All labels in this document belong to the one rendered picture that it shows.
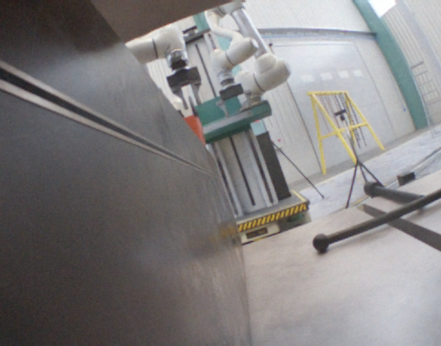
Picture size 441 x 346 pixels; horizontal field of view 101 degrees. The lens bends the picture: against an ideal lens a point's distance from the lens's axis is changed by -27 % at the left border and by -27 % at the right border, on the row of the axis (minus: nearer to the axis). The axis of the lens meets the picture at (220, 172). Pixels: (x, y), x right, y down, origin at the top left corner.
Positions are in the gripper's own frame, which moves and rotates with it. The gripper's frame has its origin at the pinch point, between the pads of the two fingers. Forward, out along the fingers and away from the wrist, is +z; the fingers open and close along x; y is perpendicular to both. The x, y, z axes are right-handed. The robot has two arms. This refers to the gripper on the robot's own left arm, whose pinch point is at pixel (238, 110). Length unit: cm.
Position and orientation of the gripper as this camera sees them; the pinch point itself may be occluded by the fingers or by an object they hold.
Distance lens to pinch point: 136.3
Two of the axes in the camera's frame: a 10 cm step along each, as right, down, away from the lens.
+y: -2.0, 0.0, -9.8
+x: 9.2, -3.3, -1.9
